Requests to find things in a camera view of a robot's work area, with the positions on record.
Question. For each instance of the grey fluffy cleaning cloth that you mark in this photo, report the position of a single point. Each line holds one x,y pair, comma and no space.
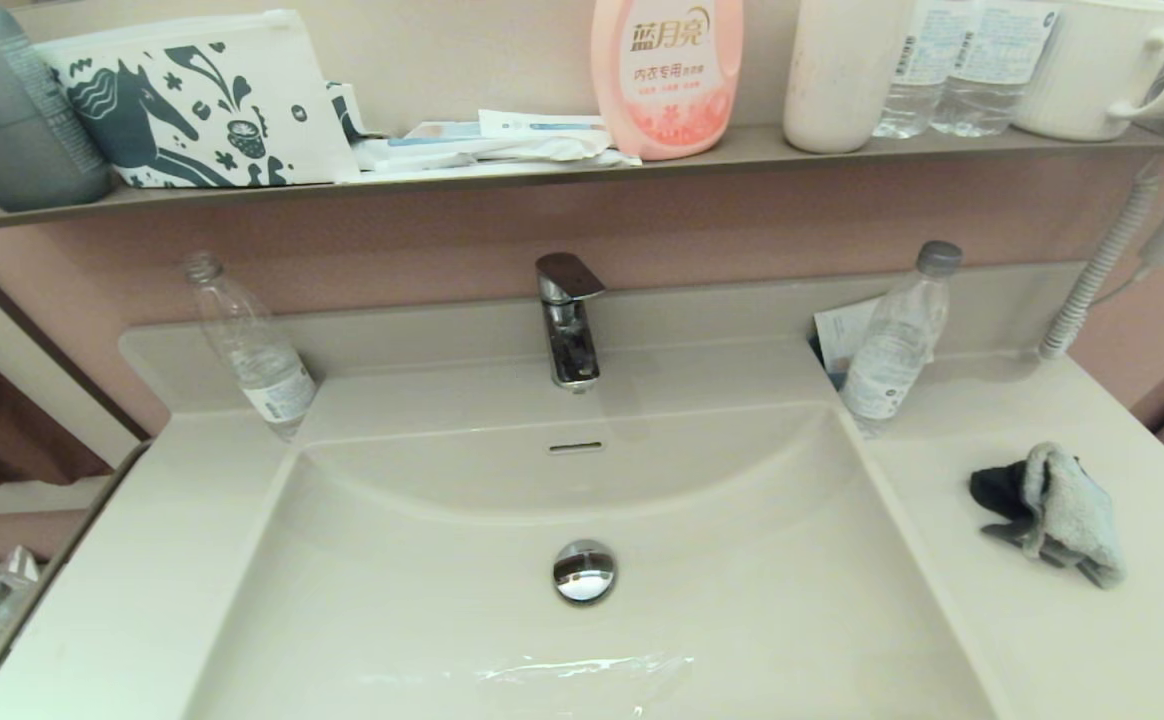
1067,510

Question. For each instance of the chrome faucet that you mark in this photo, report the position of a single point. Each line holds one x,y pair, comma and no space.
570,340

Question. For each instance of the white ceramic sink basin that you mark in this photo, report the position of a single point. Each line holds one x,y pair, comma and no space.
422,630

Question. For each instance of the chrome drain stopper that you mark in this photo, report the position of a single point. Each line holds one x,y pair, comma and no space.
584,572

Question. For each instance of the crumpled white plastic packet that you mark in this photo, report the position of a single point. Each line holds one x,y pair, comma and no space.
502,152

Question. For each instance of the white packet with blue stripe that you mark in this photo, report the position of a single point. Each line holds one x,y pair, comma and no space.
542,123

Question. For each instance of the white paper card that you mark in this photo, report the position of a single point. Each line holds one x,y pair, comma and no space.
842,330

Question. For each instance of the pink detergent bottle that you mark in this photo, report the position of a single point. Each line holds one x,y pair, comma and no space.
667,90

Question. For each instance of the clear bottle with grey cap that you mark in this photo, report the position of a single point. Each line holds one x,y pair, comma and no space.
892,350

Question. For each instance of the clear uncapped plastic bottle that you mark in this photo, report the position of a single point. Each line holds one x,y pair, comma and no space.
262,370

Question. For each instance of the white tall tumbler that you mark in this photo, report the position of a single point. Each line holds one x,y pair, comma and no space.
842,80

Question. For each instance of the white pouch with horse print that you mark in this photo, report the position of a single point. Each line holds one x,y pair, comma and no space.
282,120

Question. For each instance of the clear labelled water bottle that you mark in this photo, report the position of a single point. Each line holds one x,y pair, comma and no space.
992,80
917,90

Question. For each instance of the white ribbed mug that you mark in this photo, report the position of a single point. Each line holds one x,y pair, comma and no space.
1082,70

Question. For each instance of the dark grey bottle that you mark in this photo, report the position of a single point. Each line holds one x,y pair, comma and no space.
12,130

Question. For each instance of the grey wall shelf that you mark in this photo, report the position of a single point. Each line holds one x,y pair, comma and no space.
742,148

